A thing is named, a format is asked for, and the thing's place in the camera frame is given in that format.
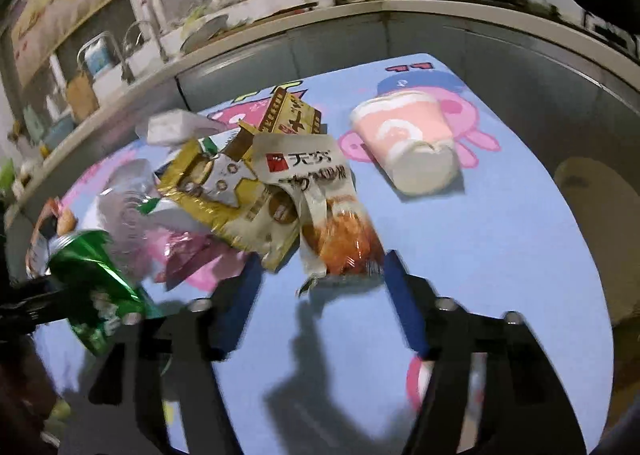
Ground crushed green soda can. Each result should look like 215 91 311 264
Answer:
47 230 162 357

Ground red foil wrapper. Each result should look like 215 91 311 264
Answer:
145 227 247 293

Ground clear plastic bottle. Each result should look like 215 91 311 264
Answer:
94 157 202 281

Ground gold snack wrapper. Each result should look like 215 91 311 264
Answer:
158 123 299 272

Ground white orange snack wrapper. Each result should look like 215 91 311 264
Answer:
253 133 384 297

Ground white tissue pack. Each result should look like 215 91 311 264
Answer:
143 109 228 146

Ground yellow brown spice box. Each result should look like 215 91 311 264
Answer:
257 86 321 135

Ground beige trash bin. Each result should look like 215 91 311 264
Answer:
553 157 639 325

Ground kitchen faucet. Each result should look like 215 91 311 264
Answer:
122 19 169 64
76 30 134 84

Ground grey kitchen cabinets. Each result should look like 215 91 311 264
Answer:
6 1 639 229

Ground blue cartoon pig tablecloth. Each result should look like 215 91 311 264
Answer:
29 52 615 455

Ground wooden cutting board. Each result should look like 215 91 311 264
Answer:
203 2 318 34

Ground gas stove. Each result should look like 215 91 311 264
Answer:
483 0 639 59

